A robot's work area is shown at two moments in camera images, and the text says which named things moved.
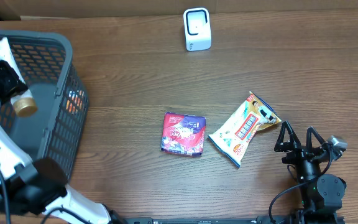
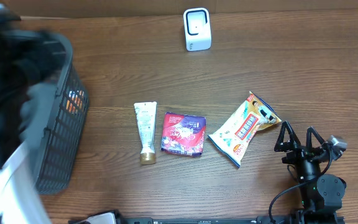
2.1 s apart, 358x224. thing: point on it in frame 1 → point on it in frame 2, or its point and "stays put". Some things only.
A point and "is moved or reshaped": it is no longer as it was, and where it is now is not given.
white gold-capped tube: (23, 104) is moved or reshaped
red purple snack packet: (183, 134) stays put
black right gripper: (302, 153) stays put
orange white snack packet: (74, 101) stays put
